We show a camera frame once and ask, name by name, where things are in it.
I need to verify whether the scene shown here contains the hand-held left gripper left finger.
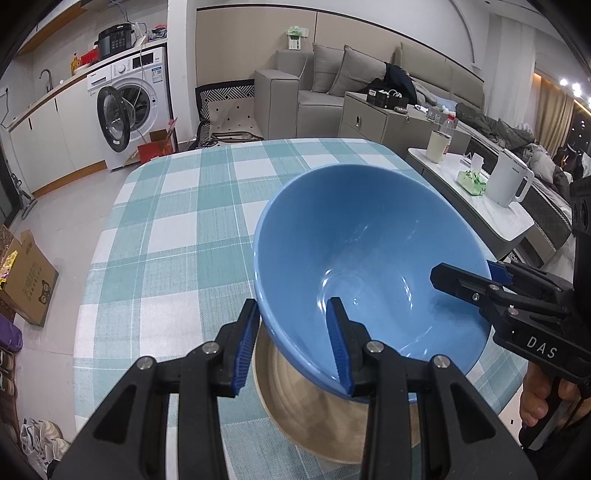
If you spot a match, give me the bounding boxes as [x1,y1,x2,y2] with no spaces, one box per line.
[48,298,262,480]

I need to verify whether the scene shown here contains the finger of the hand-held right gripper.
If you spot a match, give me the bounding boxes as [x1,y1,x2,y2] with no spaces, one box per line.
[488,260,575,301]
[429,262,573,330]

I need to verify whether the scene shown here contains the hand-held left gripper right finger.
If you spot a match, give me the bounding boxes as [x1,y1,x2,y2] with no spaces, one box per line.
[325,296,536,480]

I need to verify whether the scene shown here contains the beige plate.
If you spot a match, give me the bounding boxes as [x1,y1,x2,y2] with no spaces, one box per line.
[252,323,426,464]

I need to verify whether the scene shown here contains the blue bowl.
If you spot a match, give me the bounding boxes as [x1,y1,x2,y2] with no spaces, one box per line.
[253,165,494,404]

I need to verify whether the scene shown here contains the person's right hand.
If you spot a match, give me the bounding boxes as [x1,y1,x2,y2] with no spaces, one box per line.
[521,364,580,428]

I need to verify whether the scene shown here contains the white marble coffee table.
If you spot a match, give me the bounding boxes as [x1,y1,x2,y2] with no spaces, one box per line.
[407,147,573,266]

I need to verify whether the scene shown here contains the white electric kettle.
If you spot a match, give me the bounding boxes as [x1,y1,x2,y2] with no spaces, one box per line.
[487,148,535,208]

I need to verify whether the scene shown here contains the green tissue pack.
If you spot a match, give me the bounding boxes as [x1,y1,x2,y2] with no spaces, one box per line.
[456,169,488,197]

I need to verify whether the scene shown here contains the cream tumbler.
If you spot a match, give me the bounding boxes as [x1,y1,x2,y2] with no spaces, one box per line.
[426,130,452,162]

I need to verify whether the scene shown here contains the teal white checkered tablecloth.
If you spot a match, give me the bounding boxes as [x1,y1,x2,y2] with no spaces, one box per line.
[74,137,529,480]

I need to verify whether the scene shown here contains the dark grey coat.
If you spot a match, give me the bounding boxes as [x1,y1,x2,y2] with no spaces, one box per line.
[455,102,539,149]

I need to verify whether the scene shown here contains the clear bottle with red cap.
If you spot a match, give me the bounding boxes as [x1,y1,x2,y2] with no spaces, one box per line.
[441,116,458,155]

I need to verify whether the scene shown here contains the beige curtain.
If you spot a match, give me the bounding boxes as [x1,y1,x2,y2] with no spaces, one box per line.
[536,74,578,158]

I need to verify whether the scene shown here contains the grey side cabinet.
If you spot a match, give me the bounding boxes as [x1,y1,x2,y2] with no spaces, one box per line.
[339,91,472,158]

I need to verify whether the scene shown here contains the black box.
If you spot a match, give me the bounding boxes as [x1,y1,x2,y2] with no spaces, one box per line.
[366,89,409,110]

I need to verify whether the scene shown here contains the dark jacket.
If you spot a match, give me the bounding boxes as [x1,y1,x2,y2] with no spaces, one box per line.
[384,63,419,104]

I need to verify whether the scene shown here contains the red cardboard box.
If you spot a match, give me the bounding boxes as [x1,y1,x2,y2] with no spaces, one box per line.
[137,119,178,164]

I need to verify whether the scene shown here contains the brown cardboard box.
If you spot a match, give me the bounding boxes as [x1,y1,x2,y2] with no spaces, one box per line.
[2,229,60,328]

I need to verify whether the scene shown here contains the white sneakers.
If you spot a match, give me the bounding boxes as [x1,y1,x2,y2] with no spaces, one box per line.
[18,418,70,478]

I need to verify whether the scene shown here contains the grey cushion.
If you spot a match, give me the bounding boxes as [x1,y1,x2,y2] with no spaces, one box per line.
[310,42,346,93]
[329,45,387,97]

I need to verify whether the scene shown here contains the grey sofa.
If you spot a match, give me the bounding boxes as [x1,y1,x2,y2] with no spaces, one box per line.
[255,42,485,139]

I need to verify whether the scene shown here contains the yellow snack packet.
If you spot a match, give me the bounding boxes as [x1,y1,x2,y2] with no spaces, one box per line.
[0,249,19,289]

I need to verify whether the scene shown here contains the grey floor mop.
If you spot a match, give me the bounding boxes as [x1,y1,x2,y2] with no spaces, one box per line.
[11,173,37,220]

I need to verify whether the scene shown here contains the white kitchen base cabinet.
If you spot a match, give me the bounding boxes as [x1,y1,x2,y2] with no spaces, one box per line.
[8,78,109,197]

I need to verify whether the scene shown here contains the white washing machine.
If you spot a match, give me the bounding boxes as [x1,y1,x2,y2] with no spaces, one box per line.
[87,46,174,172]

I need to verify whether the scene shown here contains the black pressure cooker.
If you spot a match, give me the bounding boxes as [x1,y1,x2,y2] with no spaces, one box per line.
[95,26,136,60]

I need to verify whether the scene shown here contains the white wall-mounted box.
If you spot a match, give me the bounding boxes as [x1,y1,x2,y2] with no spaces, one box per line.
[286,27,310,51]

